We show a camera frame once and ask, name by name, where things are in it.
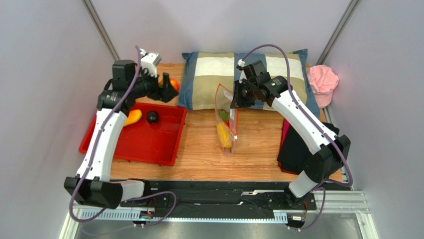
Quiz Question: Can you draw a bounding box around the dark purple toy fruit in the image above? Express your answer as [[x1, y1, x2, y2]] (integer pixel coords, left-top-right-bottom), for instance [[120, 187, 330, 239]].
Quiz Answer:
[[146, 111, 159, 124]]

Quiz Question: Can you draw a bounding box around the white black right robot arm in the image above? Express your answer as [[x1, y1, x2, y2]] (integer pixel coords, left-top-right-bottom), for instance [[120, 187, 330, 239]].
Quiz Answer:
[[231, 60, 350, 198]]

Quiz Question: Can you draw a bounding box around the orange toy persimmon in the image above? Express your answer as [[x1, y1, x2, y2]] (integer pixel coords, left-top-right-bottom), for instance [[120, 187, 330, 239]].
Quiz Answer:
[[158, 78, 180, 92]]

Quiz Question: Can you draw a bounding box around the blue beige checked pillow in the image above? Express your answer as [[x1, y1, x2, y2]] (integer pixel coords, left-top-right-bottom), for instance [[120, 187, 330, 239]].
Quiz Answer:
[[177, 49, 320, 118]]

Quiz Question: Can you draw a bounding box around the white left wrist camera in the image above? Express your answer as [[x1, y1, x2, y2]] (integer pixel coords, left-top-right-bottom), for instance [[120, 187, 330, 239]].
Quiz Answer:
[[139, 49, 162, 78]]

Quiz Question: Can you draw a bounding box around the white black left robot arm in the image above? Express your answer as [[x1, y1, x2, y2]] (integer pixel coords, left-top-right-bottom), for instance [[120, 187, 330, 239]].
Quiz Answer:
[[64, 60, 178, 209]]

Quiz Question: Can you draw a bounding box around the clear orange zip top bag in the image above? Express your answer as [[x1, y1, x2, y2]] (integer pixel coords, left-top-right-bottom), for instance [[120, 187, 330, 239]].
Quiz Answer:
[[214, 84, 238, 156]]

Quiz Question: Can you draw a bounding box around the orange yellow toy mango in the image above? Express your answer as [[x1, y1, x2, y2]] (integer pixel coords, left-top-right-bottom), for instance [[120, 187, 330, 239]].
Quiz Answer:
[[123, 109, 142, 127]]

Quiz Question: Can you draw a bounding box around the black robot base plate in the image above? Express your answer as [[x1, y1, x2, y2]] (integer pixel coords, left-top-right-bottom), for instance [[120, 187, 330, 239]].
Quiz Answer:
[[112, 179, 317, 220]]

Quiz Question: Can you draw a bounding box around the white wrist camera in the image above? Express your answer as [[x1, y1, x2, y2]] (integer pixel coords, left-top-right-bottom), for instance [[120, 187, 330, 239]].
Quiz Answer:
[[139, 49, 162, 78], [236, 59, 248, 83]]

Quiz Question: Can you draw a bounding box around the red plastic tray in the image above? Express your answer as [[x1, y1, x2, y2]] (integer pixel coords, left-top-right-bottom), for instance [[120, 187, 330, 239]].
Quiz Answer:
[[79, 101, 188, 166]]

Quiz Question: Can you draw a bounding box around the orange toy carrot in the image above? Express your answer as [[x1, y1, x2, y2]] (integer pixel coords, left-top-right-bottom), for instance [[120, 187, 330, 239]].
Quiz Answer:
[[218, 109, 229, 124]]

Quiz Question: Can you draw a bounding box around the magenta folded cloth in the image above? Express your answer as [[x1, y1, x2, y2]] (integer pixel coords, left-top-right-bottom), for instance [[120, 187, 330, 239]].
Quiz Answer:
[[278, 119, 291, 157]]

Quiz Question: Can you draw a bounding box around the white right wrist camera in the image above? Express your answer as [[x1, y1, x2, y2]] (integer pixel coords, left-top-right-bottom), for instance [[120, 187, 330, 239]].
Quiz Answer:
[[236, 59, 248, 83]]

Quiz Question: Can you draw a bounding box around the pink cap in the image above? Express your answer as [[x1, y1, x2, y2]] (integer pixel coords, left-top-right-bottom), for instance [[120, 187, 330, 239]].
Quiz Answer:
[[307, 65, 339, 109]]

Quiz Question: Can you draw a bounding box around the grey slotted cable duct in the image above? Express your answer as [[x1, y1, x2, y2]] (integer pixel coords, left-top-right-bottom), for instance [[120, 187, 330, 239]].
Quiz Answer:
[[96, 209, 288, 224]]

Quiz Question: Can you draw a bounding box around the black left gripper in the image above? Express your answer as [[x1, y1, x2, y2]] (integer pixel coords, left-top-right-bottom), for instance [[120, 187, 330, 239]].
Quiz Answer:
[[129, 67, 179, 104]]

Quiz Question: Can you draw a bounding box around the black folded cloth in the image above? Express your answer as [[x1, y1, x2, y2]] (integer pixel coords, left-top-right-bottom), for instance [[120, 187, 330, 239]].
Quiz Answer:
[[277, 126, 319, 174]]

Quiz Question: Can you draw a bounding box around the yellow toy lemon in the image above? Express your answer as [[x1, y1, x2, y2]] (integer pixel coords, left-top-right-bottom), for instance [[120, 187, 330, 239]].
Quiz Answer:
[[216, 122, 231, 148]]

